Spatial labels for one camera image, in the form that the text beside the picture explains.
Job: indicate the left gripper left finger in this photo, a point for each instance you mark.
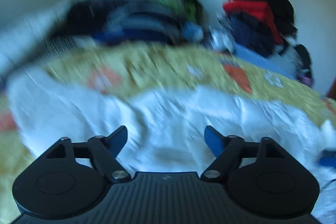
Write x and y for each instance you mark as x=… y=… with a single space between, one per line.
x=104 y=151

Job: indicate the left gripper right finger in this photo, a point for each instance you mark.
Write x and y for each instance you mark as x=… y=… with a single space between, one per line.
x=226 y=150

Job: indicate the white puffer jacket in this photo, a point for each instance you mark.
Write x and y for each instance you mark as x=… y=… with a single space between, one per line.
x=166 y=126

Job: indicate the dark clothes pile on bed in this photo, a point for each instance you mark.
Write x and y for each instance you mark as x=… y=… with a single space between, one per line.
x=114 y=21

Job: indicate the red and dark clothes heap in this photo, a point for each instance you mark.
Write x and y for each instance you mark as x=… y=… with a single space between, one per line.
x=258 y=25

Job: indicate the yellow cartoon bed quilt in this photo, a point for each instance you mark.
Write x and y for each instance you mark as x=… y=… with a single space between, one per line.
x=125 y=71

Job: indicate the white patterned blanket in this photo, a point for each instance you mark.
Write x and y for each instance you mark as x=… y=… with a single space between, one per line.
x=20 y=39

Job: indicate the black bag by wall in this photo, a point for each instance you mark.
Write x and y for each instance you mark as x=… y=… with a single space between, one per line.
x=305 y=73

